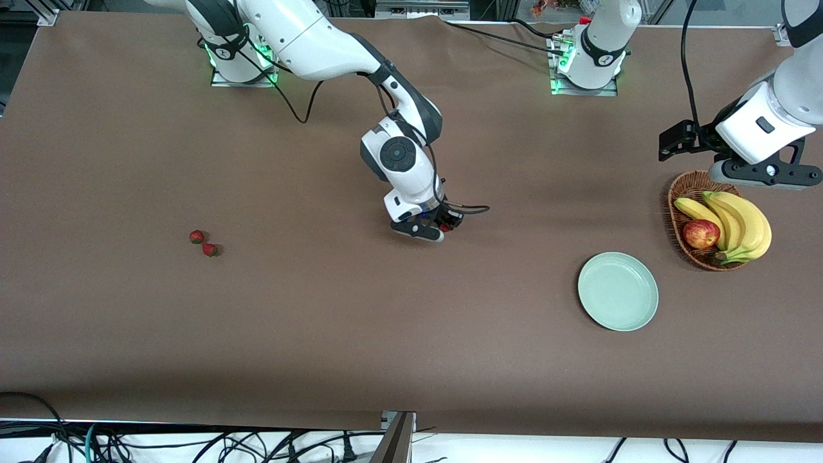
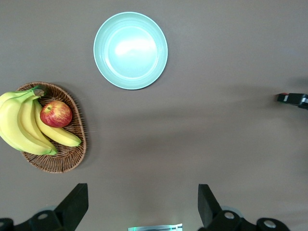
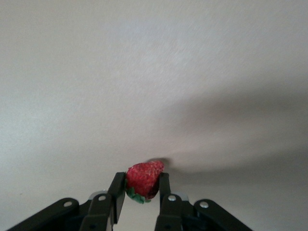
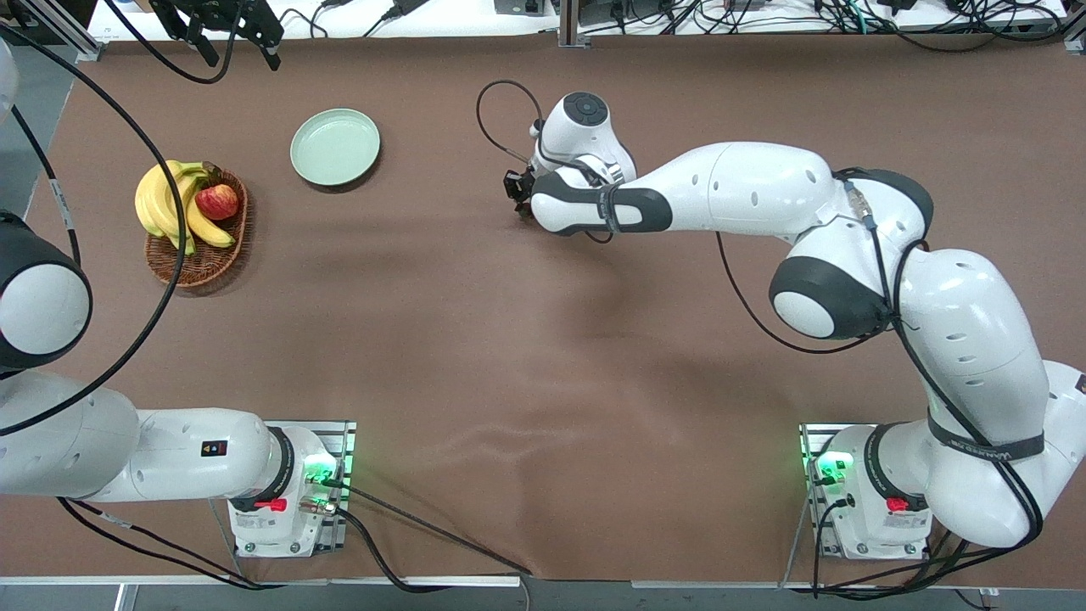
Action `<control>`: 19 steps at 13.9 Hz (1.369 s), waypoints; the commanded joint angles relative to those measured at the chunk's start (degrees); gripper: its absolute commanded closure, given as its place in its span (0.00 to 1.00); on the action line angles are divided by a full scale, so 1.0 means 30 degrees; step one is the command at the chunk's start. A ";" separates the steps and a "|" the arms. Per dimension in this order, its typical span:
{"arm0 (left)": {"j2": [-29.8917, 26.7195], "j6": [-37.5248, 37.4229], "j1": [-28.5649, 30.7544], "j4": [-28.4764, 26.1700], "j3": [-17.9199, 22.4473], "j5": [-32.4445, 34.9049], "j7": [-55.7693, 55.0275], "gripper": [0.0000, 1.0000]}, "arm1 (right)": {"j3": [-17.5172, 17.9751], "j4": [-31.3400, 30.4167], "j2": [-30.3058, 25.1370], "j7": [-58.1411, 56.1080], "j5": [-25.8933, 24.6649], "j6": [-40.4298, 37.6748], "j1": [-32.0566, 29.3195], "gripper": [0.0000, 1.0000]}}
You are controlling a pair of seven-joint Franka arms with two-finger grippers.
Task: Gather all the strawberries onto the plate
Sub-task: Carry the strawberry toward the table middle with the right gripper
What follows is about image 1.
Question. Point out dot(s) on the grey metal device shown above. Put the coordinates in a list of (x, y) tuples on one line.
[(418, 9)]

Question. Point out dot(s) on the black power plug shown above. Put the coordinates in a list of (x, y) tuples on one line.
[(348, 453)]

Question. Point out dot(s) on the aluminium frame rail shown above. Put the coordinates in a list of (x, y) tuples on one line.
[(782, 35), (48, 14)]

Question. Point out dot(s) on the brown wicker basket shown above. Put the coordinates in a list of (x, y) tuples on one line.
[(691, 186)]

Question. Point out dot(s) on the small yellow banana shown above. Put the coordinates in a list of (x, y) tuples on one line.
[(694, 209)]

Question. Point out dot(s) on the orange background object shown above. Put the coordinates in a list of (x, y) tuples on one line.
[(543, 8)]

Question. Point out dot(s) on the pale green plate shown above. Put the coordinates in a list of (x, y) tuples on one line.
[(617, 291)]

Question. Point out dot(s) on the large yellow banana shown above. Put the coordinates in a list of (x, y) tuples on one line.
[(759, 225)]

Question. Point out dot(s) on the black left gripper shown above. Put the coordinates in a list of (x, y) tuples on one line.
[(703, 137)]

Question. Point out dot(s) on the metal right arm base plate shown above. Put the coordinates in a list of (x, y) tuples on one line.
[(218, 81)]

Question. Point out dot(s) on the aluminium table post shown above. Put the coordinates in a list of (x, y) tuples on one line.
[(395, 444)]

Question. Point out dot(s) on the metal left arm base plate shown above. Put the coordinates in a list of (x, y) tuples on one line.
[(607, 92)]

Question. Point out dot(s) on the brown table cover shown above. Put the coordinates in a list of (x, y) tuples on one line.
[(386, 334)]

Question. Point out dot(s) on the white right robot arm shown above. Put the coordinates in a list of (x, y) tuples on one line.
[(308, 38)]

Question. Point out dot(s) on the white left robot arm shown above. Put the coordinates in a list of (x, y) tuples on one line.
[(784, 96)]

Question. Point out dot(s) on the red apple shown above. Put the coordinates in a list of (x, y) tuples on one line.
[(701, 234)]

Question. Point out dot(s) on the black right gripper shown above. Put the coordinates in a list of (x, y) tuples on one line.
[(446, 217)]

